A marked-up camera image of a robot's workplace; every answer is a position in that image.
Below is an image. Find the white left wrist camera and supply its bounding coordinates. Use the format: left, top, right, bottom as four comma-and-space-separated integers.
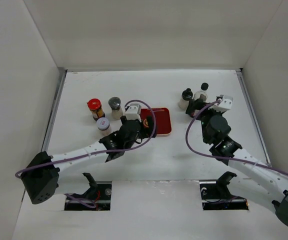
125, 103, 142, 122

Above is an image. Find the red lid sauce jar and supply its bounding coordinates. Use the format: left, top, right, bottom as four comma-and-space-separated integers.
86, 98, 105, 121

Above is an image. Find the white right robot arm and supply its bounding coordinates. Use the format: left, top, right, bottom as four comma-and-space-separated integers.
186, 95, 288, 227

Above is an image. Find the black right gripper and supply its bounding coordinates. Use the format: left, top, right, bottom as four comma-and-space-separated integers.
186, 98, 224, 144

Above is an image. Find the black cap white spice bottle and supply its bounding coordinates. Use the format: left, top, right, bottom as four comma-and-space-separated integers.
178, 88, 193, 110

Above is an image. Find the black cap tall sauce bottle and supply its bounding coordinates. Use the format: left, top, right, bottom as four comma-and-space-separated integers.
193, 82, 209, 102

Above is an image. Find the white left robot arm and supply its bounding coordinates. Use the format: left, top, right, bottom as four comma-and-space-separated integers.
16, 115, 157, 205

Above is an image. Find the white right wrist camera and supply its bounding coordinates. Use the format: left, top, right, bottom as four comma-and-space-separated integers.
214, 94, 234, 113

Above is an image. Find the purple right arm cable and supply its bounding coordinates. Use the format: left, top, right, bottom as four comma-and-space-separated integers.
185, 99, 288, 183

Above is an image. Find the red rectangular tray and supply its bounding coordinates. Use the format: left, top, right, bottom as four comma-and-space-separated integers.
140, 107, 172, 137

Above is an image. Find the white lid jar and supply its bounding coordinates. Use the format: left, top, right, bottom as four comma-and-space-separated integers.
96, 117, 112, 137

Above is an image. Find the clear lid pepper grinder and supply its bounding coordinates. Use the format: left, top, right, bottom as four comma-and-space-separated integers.
108, 96, 123, 120

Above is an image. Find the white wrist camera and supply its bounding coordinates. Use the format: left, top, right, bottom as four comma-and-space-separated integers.
214, 94, 234, 113
125, 103, 142, 122

